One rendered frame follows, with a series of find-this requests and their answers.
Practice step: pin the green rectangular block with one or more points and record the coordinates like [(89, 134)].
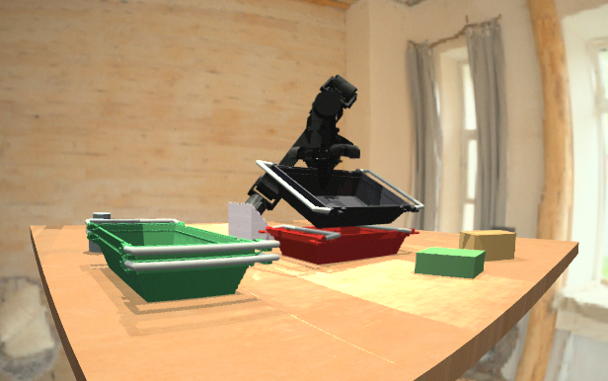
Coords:
[(450, 262)]

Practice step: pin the grey cylinder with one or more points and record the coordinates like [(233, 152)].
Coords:
[(102, 215), (94, 247)]

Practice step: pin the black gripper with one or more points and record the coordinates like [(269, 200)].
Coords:
[(323, 153)]

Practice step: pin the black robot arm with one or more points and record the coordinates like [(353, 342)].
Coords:
[(336, 94)]

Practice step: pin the tan block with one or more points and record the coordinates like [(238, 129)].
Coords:
[(499, 245)]

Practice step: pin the red plastic tray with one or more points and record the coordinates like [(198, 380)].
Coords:
[(354, 243)]

